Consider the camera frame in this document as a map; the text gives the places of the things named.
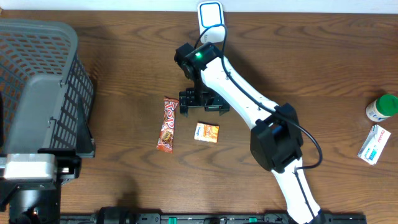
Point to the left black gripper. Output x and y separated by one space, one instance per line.
70 166

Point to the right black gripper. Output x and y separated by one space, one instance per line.
217 102

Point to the small orange box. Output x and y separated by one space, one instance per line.
206 132

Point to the red Top chocolate bar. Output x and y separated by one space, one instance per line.
166 137

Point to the white blue medicine box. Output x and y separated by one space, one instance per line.
374 144

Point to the green lid jar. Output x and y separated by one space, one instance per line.
382 108

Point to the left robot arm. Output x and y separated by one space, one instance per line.
34 204

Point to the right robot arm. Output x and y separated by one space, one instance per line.
276 136

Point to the white barcode scanner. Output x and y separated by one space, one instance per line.
211 13

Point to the grey plastic mesh basket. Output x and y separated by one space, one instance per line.
42 83

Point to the black mounting rail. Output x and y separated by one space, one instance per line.
121 215

